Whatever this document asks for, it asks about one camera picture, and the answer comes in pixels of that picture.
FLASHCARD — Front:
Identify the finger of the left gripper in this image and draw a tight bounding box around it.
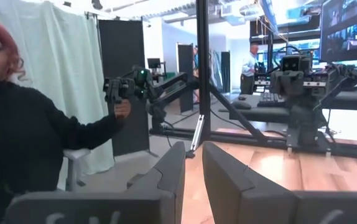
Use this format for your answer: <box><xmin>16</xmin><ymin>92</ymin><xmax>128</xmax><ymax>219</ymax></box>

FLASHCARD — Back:
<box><xmin>270</xmin><ymin>70</ymin><xmax>289</xmax><ymax>96</ymax></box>
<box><xmin>287</xmin><ymin>70</ymin><xmax>304</xmax><ymax>96</ymax></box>

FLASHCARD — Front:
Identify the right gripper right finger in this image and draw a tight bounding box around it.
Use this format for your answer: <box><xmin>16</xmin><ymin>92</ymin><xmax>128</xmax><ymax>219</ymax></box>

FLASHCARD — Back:
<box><xmin>202</xmin><ymin>142</ymin><xmax>357</xmax><ymax>224</ymax></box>

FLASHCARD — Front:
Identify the computer keyboard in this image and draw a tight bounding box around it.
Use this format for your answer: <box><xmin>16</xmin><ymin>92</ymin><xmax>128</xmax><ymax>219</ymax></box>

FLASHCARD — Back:
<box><xmin>256</xmin><ymin>92</ymin><xmax>287</xmax><ymax>108</ymax></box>

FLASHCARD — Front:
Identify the white curtain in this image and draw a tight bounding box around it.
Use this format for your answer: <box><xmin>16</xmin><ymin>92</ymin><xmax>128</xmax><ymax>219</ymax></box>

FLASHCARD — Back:
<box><xmin>0</xmin><ymin>0</ymin><xmax>116</xmax><ymax>191</ymax></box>

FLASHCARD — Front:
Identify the small computer monitor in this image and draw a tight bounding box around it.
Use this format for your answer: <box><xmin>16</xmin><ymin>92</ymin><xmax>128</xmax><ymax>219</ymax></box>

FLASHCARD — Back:
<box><xmin>147</xmin><ymin>57</ymin><xmax>162</xmax><ymax>70</ymax></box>

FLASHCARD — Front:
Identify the person's hand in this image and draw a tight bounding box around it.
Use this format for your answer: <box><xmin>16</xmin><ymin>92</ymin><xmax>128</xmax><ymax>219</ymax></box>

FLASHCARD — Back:
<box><xmin>114</xmin><ymin>98</ymin><xmax>132</xmax><ymax>119</ymax></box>

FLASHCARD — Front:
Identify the white chair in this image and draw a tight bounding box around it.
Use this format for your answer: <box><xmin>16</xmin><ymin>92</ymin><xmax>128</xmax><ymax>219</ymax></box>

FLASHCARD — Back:
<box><xmin>62</xmin><ymin>148</ymin><xmax>92</xmax><ymax>192</ymax></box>

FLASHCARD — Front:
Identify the black partition panel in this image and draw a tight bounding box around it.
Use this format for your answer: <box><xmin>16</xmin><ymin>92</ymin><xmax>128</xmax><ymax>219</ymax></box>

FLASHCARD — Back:
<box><xmin>98</xmin><ymin>19</ymin><xmax>151</xmax><ymax>157</ymax></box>
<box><xmin>220</xmin><ymin>50</ymin><xmax>232</xmax><ymax>94</ymax></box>
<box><xmin>177</xmin><ymin>42</ymin><xmax>195</xmax><ymax>114</ymax></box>

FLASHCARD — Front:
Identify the black metal rig frame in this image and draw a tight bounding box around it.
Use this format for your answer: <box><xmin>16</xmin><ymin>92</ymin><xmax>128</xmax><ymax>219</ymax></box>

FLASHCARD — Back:
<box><xmin>149</xmin><ymin>0</ymin><xmax>357</xmax><ymax>156</ymax></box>

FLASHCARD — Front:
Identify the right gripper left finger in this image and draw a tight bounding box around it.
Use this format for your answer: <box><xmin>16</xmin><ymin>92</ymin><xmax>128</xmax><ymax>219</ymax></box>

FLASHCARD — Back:
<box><xmin>4</xmin><ymin>141</ymin><xmax>186</xmax><ymax>224</ymax></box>

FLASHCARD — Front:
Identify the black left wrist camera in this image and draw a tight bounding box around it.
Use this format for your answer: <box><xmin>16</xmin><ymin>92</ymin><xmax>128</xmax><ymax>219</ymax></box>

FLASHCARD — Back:
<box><xmin>280</xmin><ymin>55</ymin><xmax>311</xmax><ymax>73</ymax></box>

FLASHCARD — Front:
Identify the person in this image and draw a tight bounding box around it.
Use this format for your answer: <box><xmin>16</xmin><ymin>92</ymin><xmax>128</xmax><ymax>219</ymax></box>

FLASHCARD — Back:
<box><xmin>239</xmin><ymin>43</ymin><xmax>261</xmax><ymax>96</ymax></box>
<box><xmin>0</xmin><ymin>16</ymin><xmax>132</xmax><ymax>224</ymax></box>

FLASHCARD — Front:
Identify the dark lower desk surface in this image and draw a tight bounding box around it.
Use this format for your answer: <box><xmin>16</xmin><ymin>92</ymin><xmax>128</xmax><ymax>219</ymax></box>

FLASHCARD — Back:
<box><xmin>218</xmin><ymin>93</ymin><xmax>293</xmax><ymax>124</ymax></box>

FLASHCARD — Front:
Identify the silver bar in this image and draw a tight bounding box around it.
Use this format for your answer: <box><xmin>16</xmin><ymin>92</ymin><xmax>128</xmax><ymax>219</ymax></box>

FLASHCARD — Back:
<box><xmin>190</xmin><ymin>114</ymin><xmax>205</xmax><ymax>152</ymax></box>

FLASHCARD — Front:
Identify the black desk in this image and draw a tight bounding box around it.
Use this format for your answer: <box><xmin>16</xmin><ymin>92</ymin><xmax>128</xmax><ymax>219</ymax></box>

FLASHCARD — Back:
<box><xmin>321</xmin><ymin>88</ymin><xmax>357</xmax><ymax>112</ymax></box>

